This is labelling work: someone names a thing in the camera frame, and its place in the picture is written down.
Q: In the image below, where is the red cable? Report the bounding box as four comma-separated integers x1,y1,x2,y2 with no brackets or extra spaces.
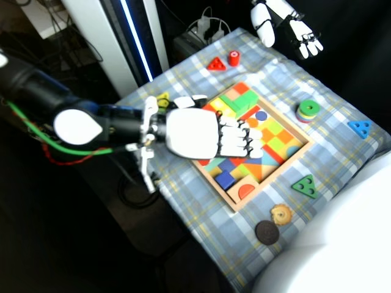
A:
41,142,102,166

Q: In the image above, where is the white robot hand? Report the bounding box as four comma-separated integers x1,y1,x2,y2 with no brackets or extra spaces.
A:
164,95,264,161
250,0,324,60

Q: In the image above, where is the green wooden ring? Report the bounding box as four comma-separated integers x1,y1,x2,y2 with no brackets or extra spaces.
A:
298,99,320,118

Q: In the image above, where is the yellow wooden ring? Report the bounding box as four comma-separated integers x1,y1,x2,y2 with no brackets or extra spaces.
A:
296,109,318,120

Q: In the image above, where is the green cable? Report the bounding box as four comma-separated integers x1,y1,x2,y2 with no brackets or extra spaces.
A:
5,100,116,157

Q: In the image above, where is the yellow triangle with holes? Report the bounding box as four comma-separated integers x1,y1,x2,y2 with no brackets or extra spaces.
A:
156,92,172,109

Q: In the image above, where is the large white rounded shell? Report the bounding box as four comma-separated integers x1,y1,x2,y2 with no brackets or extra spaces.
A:
250,149,391,293

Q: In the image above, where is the blue plaid cloth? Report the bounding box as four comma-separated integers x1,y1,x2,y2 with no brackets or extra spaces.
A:
115,27,391,293

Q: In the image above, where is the wooden tray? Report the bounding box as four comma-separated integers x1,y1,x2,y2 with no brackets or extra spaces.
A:
191,81,313,213

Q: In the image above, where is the white power strip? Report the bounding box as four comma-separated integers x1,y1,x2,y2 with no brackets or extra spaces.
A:
194,17,227,40

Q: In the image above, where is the dark chocolate round biscuit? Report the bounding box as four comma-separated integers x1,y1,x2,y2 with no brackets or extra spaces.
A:
255,220,280,245

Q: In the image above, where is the green triangle with holes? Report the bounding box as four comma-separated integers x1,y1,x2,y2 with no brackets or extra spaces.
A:
291,174,318,200

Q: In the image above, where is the red triangle with holes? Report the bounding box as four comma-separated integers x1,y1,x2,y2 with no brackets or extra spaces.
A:
206,56,227,71

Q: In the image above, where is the light brown wooden block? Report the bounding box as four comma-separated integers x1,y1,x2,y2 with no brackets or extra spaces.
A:
227,175,260,204

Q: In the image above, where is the dark blue cube block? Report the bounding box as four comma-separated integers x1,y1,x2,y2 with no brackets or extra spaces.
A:
213,169,242,190

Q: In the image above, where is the tan flower biscuit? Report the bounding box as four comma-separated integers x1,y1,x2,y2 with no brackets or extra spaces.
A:
269,203,294,226

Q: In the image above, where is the blue triangle with holes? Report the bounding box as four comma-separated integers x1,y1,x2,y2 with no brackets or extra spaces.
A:
348,120,373,140

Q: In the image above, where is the white column with blue light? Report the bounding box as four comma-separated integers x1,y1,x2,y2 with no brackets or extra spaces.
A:
60,0,170,98

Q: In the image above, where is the black box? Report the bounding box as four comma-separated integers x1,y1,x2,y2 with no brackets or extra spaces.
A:
172,32,211,63

